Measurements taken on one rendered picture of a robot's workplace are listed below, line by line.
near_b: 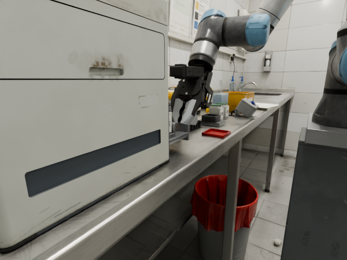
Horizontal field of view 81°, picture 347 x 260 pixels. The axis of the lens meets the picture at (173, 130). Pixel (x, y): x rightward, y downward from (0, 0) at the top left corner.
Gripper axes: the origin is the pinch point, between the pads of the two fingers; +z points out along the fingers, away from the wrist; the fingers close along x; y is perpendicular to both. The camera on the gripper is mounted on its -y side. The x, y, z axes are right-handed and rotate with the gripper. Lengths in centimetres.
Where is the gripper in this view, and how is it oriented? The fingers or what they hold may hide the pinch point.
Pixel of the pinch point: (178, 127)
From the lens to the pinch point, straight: 51.7
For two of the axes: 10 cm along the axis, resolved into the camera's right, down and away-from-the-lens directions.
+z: -2.8, 9.4, -1.9
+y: 4.8, 3.1, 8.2
